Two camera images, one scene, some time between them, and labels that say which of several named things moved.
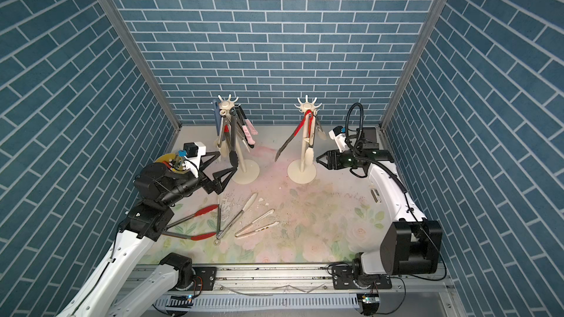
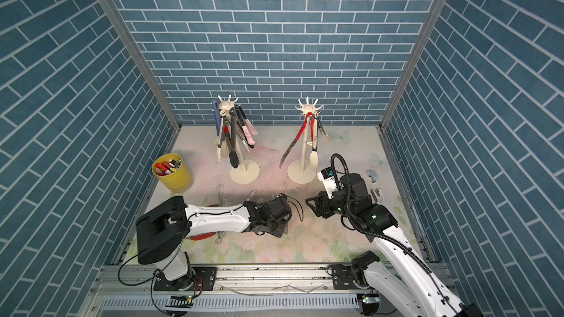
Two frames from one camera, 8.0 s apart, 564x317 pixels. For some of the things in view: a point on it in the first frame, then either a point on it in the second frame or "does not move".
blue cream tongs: [217, 115] does not move
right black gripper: [333, 157] -> [322, 202]
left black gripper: [214, 186] -> [279, 233]
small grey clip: [376, 196] does not move
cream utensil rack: [298, 172] does not move
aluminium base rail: [313, 287] does not move
